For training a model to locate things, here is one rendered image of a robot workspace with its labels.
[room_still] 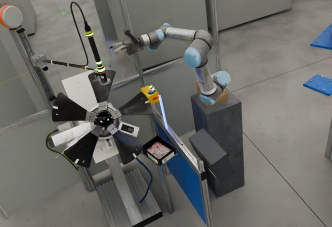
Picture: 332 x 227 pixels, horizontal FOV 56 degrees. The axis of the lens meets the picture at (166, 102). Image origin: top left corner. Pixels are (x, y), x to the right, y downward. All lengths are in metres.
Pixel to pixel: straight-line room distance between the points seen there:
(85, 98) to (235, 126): 1.21
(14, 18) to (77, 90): 0.67
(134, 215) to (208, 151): 1.44
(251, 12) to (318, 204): 3.95
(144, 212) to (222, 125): 1.11
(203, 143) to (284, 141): 1.91
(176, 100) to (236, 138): 0.94
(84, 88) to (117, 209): 1.22
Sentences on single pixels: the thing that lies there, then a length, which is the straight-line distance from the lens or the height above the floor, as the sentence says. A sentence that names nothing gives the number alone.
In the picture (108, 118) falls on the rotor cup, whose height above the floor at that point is 1.21.
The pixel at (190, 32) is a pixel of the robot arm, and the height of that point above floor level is 1.66.
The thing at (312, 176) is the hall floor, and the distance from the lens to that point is 3.34.
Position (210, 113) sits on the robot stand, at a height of 1.00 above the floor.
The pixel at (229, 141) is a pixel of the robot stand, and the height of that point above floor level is 0.64.
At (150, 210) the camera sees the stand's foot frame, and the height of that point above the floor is 0.08.
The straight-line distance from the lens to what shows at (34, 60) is 2.54.
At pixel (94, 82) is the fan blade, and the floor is 1.38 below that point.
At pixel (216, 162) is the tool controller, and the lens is 1.73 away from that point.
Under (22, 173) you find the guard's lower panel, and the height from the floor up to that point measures 0.45.
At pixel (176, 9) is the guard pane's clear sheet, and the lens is 2.99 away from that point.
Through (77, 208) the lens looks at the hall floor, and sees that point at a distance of 3.41.
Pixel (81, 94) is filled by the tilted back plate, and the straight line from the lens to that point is 2.53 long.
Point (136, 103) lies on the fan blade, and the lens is 2.32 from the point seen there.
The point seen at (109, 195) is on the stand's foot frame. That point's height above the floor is 0.06.
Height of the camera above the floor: 2.50
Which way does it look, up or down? 35 degrees down
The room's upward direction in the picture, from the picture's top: 12 degrees counter-clockwise
